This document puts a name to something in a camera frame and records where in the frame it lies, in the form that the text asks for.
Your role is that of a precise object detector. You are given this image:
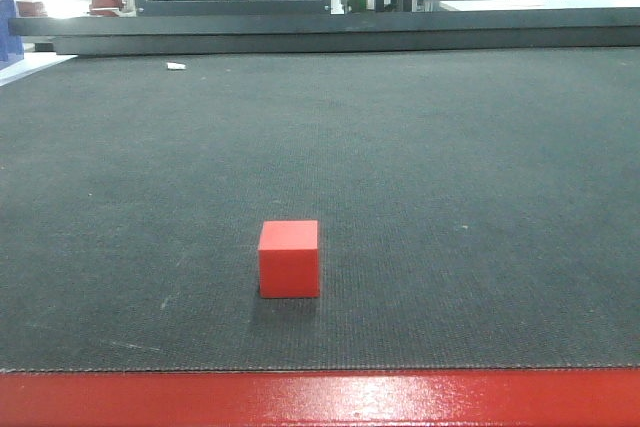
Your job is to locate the red magnetic cube block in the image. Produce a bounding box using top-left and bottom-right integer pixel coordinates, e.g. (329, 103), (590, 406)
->
(258, 220), (320, 299)

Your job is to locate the dark grey table mat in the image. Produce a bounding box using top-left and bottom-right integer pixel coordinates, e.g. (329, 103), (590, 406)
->
(1, 48), (639, 372)

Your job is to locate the red table edge strip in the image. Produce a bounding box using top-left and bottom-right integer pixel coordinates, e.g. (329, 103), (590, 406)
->
(1, 369), (639, 426)

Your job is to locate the dark red bag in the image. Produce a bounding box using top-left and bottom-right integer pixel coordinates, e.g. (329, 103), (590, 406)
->
(89, 0), (124, 17)

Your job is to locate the white background table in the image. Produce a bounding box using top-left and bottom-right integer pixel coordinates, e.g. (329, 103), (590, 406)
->
(414, 0), (639, 12)

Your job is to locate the blue plastic bin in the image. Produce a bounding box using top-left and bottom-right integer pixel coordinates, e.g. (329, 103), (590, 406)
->
(0, 0), (24, 69)

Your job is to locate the black metal frame rail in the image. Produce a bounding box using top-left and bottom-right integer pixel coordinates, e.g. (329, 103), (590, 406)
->
(9, 8), (639, 57)

